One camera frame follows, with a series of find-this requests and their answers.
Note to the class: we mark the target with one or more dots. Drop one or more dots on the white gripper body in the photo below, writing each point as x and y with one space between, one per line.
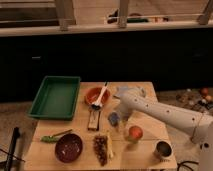
124 112

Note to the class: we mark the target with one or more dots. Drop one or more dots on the blue sponge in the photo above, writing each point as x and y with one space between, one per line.
113 119

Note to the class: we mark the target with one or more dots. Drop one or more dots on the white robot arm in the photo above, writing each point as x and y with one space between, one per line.
197 125

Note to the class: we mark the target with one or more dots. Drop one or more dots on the green plastic tray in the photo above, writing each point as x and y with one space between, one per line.
56 98

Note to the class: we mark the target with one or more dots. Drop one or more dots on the white dish brush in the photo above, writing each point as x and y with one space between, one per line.
97 103

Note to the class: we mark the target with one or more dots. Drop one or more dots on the red apple toy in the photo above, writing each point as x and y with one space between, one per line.
135 133

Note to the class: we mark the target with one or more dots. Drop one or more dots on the wooden block with metal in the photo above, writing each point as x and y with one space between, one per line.
93 123

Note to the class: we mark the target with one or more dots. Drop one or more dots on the orange bowl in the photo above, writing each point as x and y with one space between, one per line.
93 93

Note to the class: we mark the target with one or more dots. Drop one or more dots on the yellow corn toy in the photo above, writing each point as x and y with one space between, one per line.
109 146

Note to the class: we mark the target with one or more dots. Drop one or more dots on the brown grape bunch toy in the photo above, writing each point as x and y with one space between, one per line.
100 148

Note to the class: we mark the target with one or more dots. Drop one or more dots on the metal can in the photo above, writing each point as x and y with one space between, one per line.
162 151

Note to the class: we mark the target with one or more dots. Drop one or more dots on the dark red bowl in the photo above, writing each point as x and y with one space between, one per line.
68 148

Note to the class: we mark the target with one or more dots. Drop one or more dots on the green toy vegetable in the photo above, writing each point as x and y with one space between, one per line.
53 138

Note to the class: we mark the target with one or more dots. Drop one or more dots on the black stand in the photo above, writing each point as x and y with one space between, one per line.
12 161

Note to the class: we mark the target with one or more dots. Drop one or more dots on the white wooden railing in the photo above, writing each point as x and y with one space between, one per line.
51 17

